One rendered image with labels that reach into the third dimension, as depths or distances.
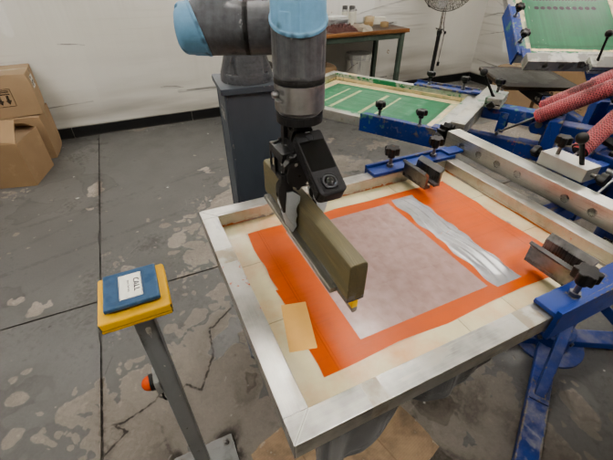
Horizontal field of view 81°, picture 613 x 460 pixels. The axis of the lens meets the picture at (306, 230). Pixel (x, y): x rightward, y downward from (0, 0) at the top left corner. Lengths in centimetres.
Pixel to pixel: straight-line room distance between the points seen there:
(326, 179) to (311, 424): 33
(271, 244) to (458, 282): 41
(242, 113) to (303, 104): 58
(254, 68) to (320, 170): 61
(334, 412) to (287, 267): 34
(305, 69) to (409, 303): 46
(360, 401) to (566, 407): 149
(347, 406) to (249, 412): 114
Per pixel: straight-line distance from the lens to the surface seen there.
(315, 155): 54
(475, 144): 121
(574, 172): 112
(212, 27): 62
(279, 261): 79
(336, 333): 66
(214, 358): 182
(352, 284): 52
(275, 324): 67
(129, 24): 430
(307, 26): 51
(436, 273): 80
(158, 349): 91
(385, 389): 57
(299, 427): 54
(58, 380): 203
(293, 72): 52
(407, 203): 99
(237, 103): 109
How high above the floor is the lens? 148
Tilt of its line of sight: 37 degrees down
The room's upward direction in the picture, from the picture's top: straight up
